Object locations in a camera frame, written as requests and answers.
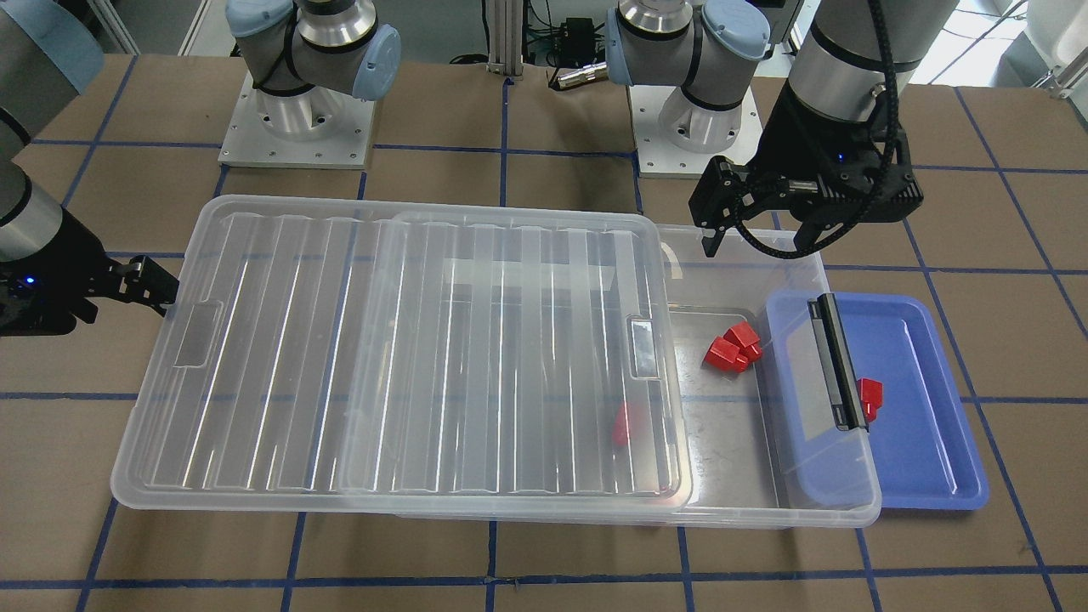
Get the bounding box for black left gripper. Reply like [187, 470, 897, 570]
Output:
[688, 84, 924, 258]

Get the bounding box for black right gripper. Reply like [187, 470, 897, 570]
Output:
[1, 212, 180, 336]

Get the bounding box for red block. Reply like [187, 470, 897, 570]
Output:
[610, 402, 648, 449]
[703, 336, 751, 374]
[856, 378, 885, 425]
[724, 320, 764, 363]

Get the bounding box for clear plastic box lid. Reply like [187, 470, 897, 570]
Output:
[111, 195, 693, 522]

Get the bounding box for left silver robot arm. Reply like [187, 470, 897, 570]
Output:
[603, 1, 956, 260]

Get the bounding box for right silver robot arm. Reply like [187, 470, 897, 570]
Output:
[3, 1, 403, 336]

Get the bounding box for clear plastic storage box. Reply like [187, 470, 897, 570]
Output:
[342, 213, 881, 530]

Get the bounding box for blue plastic tray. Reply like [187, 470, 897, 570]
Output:
[765, 290, 989, 511]

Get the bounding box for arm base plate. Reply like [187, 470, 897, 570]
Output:
[628, 85, 762, 179]
[218, 74, 378, 170]

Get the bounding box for black box latch handle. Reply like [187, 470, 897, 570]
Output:
[807, 293, 870, 431]

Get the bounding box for aluminium frame post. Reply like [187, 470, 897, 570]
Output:
[483, 1, 527, 82]

